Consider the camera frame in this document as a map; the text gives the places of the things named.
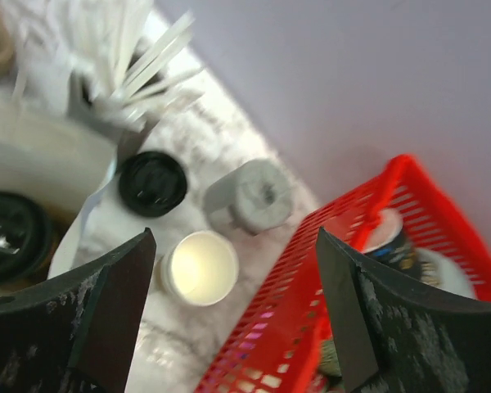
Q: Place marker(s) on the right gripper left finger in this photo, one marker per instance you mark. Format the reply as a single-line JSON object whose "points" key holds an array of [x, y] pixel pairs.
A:
{"points": [[76, 332]]}

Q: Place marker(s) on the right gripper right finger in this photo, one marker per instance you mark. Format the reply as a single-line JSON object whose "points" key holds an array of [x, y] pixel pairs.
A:
{"points": [[393, 333]]}

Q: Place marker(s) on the black coffee cup lid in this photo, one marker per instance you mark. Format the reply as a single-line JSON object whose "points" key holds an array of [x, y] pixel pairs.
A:
{"points": [[28, 238]]}

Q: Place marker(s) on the blue paper bag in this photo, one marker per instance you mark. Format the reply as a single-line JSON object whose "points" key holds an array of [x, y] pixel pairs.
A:
{"points": [[57, 163]]}

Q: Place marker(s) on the green netted melon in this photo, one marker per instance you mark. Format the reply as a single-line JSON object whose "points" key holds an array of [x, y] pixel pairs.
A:
{"points": [[328, 363]]}

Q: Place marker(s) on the grey foil snack bag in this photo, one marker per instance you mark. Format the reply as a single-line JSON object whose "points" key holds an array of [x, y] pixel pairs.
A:
{"points": [[441, 272]]}

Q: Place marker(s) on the black instant noodle cup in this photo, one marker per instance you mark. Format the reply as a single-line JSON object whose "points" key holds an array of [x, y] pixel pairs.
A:
{"points": [[389, 244]]}

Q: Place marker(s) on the red plastic basket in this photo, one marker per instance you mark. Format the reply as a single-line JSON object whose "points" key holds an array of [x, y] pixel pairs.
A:
{"points": [[274, 346]]}

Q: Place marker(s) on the stack of paper cups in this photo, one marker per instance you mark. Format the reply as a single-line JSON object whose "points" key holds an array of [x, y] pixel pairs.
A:
{"points": [[201, 270]]}

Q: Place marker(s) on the stack of black lids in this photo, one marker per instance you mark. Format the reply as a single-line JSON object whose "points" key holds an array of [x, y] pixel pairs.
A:
{"points": [[152, 183]]}

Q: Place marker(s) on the grey wrapped paper roll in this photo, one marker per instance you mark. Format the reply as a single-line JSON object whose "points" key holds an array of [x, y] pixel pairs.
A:
{"points": [[255, 197]]}

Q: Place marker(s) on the grey straw holder cup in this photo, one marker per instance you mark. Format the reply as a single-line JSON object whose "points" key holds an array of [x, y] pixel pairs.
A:
{"points": [[128, 143]]}

